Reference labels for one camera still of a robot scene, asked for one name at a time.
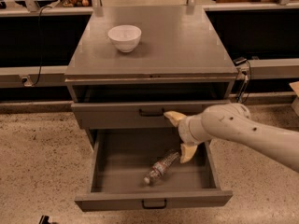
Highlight black drawer handle upper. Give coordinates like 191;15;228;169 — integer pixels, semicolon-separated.
138;108;164;117

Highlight black cables right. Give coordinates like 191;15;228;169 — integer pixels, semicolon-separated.
235;59;252;105

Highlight black drawer handle lower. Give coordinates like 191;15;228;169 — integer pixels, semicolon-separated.
141;199;167;210

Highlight black power cable left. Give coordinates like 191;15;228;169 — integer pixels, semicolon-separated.
21;5;53;88

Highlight clear plastic water bottle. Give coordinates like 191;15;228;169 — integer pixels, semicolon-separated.
144;149;180;185

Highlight grey drawer cabinet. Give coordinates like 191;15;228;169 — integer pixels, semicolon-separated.
65;6;236;142

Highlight white ceramic bowl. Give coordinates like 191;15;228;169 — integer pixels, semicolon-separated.
107;25;142;52

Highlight small black box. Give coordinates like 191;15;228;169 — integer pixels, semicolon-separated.
233;57;247;65

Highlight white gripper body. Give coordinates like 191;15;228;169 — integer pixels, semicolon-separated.
178;114;217;147

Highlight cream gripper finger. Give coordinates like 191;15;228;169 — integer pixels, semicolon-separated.
164;111;186;127
180;144;197;163

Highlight open grey middle drawer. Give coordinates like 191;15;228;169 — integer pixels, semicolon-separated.
75;128;233;211

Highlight black drawer handle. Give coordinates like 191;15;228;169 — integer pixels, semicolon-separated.
138;108;164;117
141;199;167;210

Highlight black object floor bottom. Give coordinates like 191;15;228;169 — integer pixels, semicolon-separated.
38;216;50;224

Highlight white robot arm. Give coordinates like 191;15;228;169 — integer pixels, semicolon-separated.
164;104;299;172

